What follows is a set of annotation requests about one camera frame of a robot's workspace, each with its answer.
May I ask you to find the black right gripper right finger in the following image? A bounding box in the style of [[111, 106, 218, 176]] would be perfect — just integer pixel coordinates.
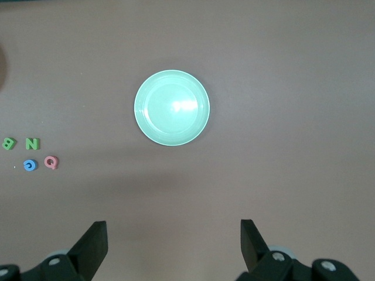
[[237, 219, 362, 281]]

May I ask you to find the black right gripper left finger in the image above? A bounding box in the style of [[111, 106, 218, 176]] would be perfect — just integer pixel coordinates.
[[0, 221, 108, 281]]

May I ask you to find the pink foam letter Q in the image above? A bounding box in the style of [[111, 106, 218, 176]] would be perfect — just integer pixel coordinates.
[[43, 156, 59, 170]]

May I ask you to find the green foam letter B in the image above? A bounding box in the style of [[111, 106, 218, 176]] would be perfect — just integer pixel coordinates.
[[2, 136, 17, 151]]

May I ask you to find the green round plate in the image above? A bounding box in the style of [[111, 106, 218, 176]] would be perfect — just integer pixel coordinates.
[[134, 69, 211, 146]]

